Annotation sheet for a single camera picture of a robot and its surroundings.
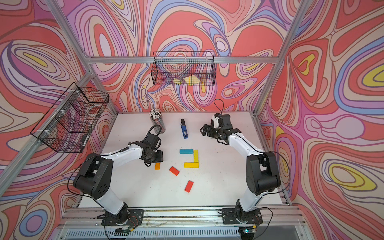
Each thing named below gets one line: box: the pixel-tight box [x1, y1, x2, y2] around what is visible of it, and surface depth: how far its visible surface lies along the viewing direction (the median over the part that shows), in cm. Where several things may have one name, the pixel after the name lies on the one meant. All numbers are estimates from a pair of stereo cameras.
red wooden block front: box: [184, 180, 194, 193], surface depth 85 cm
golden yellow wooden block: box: [184, 160, 200, 169], surface depth 93 cm
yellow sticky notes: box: [173, 75, 201, 86], surface depth 92 cm
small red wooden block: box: [169, 166, 180, 176], surface depth 92 cm
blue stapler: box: [180, 118, 189, 139], surface depth 110 cm
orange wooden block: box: [154, 162, 161, 170], surface depth 92 cm
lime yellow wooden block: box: [193, 149, 199, 163], surface depth 98 cm
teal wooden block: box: [179, 148, 194, 154], surface depth 100 cm
